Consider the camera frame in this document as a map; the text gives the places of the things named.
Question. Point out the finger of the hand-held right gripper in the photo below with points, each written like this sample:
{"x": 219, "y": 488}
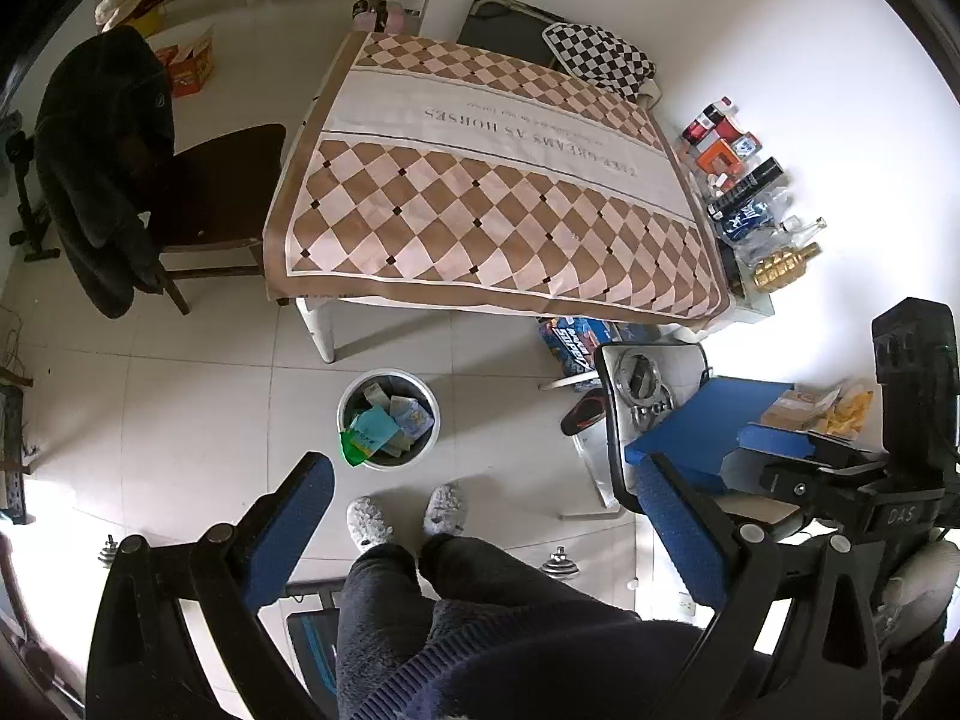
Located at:
{"x": 780, "y": 441}
{"x": 802, "y": 484}

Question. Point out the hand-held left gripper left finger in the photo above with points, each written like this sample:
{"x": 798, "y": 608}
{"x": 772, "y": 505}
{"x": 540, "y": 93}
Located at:
{"x": 300, "y": 510}

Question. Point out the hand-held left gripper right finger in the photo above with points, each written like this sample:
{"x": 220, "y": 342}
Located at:
{"x": 675, "y": 510}

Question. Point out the green plastic bag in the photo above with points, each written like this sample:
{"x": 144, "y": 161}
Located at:
{"x": 352, "y": 450}

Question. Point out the cyan packet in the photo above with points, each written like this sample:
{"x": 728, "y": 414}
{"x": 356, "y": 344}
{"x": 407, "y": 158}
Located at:
{"x": 375, "y": 427}

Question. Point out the colourful milk carton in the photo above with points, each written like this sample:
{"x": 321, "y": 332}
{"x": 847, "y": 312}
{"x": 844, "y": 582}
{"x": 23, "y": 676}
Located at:
{"x": 412, "y": 416}

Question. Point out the white trash bin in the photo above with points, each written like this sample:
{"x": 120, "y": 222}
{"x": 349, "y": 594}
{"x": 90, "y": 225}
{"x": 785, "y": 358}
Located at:
{"x": 386, "y": 376}

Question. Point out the brown cardboard box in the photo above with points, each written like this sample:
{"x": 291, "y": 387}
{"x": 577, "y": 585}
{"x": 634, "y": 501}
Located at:
{"x": 795, "y": 409}

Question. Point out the grey fuzzy slipper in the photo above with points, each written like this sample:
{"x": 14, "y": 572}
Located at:
{"x": 369, "y": 523}
{"x": 446, "y": 510}

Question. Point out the yellow bags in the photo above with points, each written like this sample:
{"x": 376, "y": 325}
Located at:
{"x": 847, "y": 409}

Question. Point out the plain blue box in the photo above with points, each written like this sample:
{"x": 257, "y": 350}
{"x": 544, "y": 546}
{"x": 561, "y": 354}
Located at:
{"x": 697, "y": 420}

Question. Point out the black chair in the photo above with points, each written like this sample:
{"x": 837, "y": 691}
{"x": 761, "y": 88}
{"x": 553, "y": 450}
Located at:
{"x": 611, "y": 420}

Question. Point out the silver metal burner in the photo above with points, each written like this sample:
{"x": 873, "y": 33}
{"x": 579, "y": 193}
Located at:
{"x": 645, "y": 390}

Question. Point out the dumbbell weight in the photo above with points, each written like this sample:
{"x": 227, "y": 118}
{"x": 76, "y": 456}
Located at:
{"x": 561, "y": 562}
{"x": 109, "y": 551}

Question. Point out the red and black slipper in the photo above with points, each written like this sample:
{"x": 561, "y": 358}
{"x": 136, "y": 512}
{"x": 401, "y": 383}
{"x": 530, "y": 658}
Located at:
{"x": 583, "y": 412}

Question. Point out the black mat blue lines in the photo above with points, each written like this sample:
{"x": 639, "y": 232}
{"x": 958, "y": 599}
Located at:
{"x": 311, "y": 645}

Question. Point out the gold grenade-shaped bottle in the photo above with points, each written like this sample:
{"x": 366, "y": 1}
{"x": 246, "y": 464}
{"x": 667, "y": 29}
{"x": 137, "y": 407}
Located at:
{"x": 784, "y": 268}

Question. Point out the blue printed carton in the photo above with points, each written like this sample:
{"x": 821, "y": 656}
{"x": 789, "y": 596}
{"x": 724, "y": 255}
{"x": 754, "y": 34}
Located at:
{"x": 577, "y": 345}

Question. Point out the clear glass bottle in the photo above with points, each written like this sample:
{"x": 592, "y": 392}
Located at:
{"x": 799, "y": 226}

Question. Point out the blue printed cup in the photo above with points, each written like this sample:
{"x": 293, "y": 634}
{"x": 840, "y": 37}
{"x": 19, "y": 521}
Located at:
{"x": 742, "y": 219}

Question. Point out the clear glass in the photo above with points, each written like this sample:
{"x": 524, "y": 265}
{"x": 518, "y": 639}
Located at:
{"x": 780, "y": 206}

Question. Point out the black can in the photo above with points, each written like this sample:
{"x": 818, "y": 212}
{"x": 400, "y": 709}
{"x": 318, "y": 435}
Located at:
{"x": 746, "y": 184}

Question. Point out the small blue box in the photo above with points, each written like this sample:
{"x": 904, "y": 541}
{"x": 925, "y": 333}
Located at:
{"x": 746, "y": 145}

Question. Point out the red bottle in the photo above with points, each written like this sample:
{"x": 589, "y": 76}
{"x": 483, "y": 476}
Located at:
{"x": 709, "y": 121}

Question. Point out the brown wooden chair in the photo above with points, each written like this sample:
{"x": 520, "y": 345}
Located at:
{"x": 217, "y": 187}

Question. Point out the brown checked tablecloth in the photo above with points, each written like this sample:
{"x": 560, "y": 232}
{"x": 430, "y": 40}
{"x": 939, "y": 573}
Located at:
{"x": 487, "y": 202}

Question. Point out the black jacket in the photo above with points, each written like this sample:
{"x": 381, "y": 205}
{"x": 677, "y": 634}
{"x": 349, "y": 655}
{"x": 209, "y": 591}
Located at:
{"x": 97, "y": 150}

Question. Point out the black exercise stand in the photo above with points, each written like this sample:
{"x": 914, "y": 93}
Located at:
{"x": 26, "y": 195}

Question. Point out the black white checkered cushion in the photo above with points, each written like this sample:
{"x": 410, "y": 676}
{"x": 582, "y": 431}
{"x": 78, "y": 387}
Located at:
{"x": 600, "y": 60}

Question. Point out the orange cardboard box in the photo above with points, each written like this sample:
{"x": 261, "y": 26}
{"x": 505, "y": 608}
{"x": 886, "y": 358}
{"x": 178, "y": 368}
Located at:
{"x": 191, "y": 67}

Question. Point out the pink slipper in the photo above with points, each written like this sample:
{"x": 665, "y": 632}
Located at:
{"x": 365, "y": 15}
{"x": 391, "y": 17}

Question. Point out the black folding table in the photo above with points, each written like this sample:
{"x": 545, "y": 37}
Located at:
{"x": 495, "y": 30}

